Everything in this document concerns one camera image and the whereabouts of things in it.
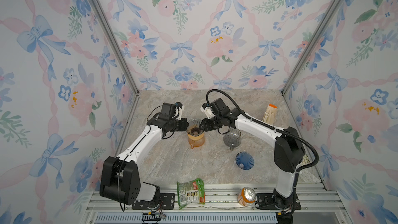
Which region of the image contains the grey glass dripper cone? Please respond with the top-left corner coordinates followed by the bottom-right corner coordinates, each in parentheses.
top-left (187, 119), bottom-right (203, 132)

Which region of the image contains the coffee filter paper pack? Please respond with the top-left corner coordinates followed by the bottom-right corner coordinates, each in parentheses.
top-left (262, 104), bottom-right (278, 125)

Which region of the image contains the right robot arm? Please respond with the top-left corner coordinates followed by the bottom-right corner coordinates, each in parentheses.
top-left (200, 98), bottom-right (305, 211)

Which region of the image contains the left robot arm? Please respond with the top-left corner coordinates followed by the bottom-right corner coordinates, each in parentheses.
top-left (99, 102), bottom-right (189, 209)

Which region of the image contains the blue glass dripper cone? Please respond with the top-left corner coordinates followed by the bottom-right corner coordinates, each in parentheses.
top-left (235, 151), bottom-right (255, 170)

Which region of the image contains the orange glass carafe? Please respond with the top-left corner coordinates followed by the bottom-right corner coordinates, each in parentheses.
top-left (188, 134), bottom-right (205, 149)

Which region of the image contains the grey glass carafe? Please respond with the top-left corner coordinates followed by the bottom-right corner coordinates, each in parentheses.
top-left (223, 129), bottom-right (241, 150)

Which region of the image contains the green snack bag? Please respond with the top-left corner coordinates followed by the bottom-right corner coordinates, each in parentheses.
top-left (177, 178), bottom-right (205, 209)

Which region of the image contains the orange soda can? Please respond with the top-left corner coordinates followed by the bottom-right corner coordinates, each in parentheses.
top-left (237, 187), bottom-right (257, 206)

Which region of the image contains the small patterned dish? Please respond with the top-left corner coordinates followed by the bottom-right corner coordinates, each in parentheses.
top-left (301, 154), bottom-right (311, 166)

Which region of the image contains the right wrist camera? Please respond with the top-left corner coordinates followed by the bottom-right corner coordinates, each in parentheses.
top-left (201, 103), bottom-right (215, 119)

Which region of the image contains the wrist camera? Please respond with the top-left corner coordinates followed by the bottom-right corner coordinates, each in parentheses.
top-left (201, 103), bottom-right (215, 119)
top-left (174, 102), bottom-right (184, 120)

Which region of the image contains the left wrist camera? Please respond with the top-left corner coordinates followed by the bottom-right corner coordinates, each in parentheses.
top-left (174, 102), bottom-right (184, 120)

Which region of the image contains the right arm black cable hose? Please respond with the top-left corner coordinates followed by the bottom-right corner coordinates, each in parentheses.
top-left (206, 89), bottom-right (320, 173)

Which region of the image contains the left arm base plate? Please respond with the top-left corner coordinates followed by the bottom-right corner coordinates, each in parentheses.
top-left (131, 193), bottom-right (176, 211)

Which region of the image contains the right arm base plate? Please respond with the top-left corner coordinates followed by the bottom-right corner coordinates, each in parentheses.
top-left (255, 193), bottom-right (302, 211)

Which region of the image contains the aluminium rail frame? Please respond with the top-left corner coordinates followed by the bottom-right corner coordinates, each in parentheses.
top-left (81, 183), bottom-right (352, 224)

